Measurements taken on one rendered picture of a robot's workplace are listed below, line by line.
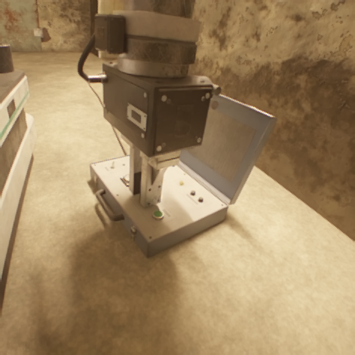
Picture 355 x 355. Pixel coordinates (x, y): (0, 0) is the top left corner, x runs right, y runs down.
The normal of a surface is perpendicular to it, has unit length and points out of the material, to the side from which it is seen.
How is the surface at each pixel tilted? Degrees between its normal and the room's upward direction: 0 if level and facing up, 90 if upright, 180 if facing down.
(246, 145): 75
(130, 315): 0
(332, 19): 90
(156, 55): 90
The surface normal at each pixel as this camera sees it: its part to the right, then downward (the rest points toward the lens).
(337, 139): -0.87, 0.17
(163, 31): 0.25, 0.57
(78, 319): 0.13, -0.82
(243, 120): -0.73, 0.03
